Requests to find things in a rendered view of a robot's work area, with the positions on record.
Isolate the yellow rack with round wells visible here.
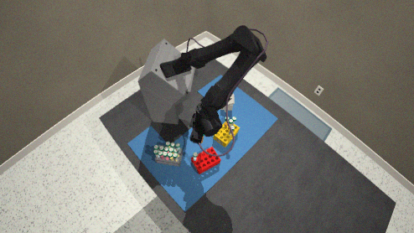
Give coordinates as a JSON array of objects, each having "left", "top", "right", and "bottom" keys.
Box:
[{"left": 213, "top": 124, "right": 239, "bottom": 147}]

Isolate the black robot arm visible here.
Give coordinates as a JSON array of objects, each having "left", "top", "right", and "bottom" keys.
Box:
[{"left": 160, "top": 25, "right": 267, "bottom": 143}]

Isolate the blue bench mat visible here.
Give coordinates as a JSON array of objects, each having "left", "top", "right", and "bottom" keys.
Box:
[{"left": 128, "top": 87, "right": 278, "bottom": 211}]

